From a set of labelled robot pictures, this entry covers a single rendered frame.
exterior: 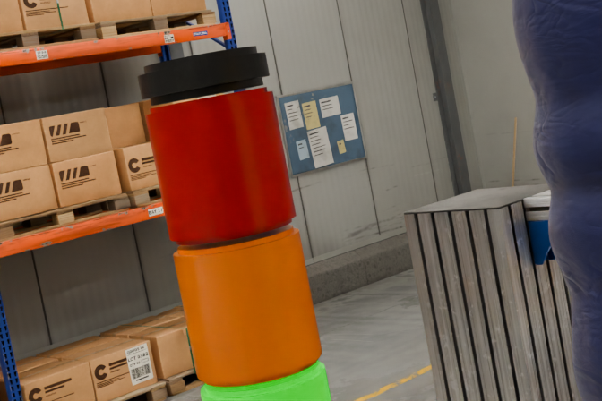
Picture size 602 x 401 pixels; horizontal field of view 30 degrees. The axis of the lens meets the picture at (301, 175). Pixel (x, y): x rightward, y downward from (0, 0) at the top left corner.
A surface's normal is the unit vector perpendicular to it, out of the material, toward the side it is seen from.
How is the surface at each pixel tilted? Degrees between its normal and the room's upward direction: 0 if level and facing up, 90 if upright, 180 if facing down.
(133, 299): 90
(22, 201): 91
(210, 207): 90
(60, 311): 90
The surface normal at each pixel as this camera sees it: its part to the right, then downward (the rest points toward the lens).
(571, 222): -0.91, 0.05
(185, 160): -0.45, 0.15
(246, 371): -0.21, 0.11
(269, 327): 0.30, 0.02
